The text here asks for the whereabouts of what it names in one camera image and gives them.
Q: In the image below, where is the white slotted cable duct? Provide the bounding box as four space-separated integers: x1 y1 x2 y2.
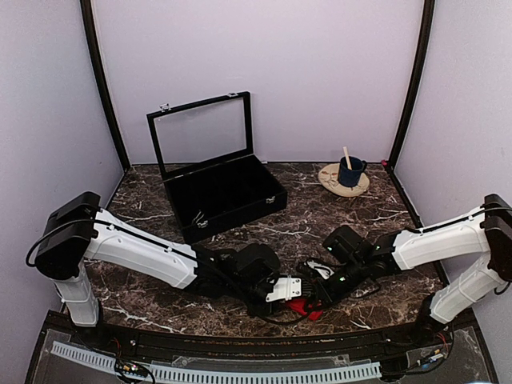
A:
50 341 382 383

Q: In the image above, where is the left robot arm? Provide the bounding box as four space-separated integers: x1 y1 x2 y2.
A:
26 191 302 349

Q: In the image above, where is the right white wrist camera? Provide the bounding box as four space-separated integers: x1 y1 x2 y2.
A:
296 260 334 281

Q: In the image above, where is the black display case box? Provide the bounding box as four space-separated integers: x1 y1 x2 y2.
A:
146 91 288 243

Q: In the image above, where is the beige ceramic saucer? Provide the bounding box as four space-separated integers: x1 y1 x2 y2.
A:
318 162 371 198

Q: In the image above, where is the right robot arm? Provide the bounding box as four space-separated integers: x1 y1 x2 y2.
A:
323 194 511 347

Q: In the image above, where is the wooden stick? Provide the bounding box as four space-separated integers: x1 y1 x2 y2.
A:
343 146 353 170

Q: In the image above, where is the black front rail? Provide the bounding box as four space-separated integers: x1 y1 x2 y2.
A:
43 310 477 361

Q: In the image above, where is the left black frame post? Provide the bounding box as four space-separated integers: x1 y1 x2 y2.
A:
79 0 130 172

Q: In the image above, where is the right black frame post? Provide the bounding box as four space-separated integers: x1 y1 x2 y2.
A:
387 0 435 170

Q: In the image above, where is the black frame post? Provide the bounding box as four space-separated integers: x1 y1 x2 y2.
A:
79 0 130 172
387 0 435 170

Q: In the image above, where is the small green circuit board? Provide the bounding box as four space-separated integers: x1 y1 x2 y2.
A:
114 359 149 379

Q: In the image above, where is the dark blue mug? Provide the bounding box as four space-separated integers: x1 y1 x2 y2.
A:
338 156 367 187

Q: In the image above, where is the red and beige sock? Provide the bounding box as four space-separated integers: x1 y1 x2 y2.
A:
286 298 323 322

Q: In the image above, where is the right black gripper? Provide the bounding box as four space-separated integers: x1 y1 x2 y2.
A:
304 257 368 311

